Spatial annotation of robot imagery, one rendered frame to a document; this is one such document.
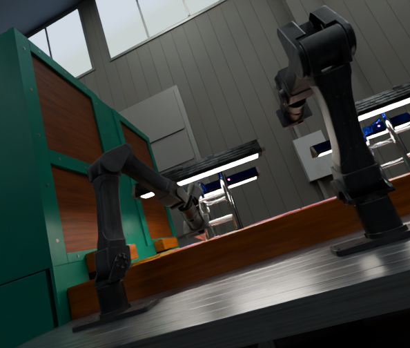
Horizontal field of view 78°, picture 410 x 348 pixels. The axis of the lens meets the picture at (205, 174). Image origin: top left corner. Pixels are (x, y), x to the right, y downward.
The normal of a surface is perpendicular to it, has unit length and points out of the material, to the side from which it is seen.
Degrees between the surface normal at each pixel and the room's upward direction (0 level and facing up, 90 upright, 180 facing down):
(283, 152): 90
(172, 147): 90
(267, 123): 90
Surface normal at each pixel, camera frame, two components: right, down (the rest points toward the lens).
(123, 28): -0.27, -0.15
